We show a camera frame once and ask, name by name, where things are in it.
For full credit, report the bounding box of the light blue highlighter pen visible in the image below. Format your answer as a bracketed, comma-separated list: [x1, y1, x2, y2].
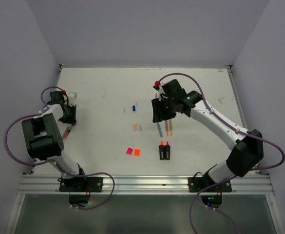
[156, 123, 163, 137]

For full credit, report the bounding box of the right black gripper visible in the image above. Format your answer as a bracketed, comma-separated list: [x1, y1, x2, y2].
[152, 95, 177, 121]

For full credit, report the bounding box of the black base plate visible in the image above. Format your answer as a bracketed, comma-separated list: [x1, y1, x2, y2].
[188, 176, 232, 193]
[57, 177, 103, 193]

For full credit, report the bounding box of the orange highlighter pen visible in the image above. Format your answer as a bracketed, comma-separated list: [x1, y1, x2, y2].
[165, 120, 170, 136]

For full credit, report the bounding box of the bright orange marker cap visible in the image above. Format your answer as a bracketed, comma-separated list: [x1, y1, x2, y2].
[134, 149, 140, 156]

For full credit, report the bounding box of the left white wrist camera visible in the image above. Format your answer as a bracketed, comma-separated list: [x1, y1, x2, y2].
[67, 93, 77, 106]

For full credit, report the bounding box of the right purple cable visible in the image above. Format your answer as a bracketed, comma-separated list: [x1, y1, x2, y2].
[153, 73, 285, 234]

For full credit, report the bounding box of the black pink marker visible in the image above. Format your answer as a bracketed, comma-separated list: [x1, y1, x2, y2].
[165, 141, 171, 160]

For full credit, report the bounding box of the pink marker cap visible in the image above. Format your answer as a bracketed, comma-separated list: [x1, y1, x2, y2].
[126, 147, 133, 155]

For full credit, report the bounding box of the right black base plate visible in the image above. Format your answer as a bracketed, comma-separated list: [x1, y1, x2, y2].
[188, 176, 232, 193]

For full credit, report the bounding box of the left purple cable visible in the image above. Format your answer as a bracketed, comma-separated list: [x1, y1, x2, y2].
[4, 86, 115, 211]

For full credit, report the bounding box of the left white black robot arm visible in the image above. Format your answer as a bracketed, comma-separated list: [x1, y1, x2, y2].
[21, 91, 88, 192]

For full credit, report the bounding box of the black orange marker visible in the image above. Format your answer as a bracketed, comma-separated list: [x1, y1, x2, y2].
[159, 141, 165, 160]

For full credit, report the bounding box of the aluminium front rail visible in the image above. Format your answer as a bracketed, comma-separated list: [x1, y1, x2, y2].
[18, 175, 274, 195]

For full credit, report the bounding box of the yellow highlighter pen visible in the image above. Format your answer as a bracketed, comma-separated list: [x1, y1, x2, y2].
[169, 119, 173, 136]

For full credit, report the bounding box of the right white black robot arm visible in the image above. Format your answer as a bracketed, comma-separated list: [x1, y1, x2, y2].
[152, 79, 264, 192]

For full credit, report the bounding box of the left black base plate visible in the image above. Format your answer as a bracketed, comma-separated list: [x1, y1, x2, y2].
[57, 177, 103, 193]

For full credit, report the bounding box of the purple cable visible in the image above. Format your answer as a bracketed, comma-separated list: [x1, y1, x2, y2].
[4, 86, 115, 211]
[153, 73, 285, 234]

